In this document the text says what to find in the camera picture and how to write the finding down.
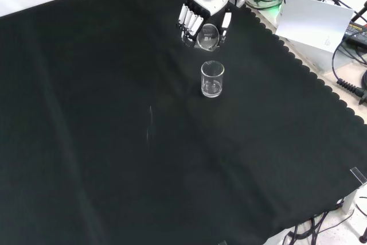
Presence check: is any clear glass beaker with water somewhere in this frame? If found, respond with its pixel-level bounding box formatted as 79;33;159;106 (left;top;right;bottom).
196;23;222;52

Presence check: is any black power adapter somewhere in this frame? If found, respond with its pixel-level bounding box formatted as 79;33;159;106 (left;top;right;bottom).
342;20;367;46

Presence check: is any black bench cloth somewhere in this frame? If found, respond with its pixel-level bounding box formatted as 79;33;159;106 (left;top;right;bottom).
0;0;367;245

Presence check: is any black tripod leg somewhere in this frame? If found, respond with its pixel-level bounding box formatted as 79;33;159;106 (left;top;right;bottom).
350;0;367;24

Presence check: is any black floor cable bundle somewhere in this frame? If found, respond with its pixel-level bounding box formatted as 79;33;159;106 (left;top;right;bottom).
282;212;356;245

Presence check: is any black cable with ribbed plug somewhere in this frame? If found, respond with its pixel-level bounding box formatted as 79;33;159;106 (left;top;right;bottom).
331;37;367;106

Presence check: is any white stand frame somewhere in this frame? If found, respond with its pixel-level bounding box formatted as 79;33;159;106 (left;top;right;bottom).
340;183;367;238

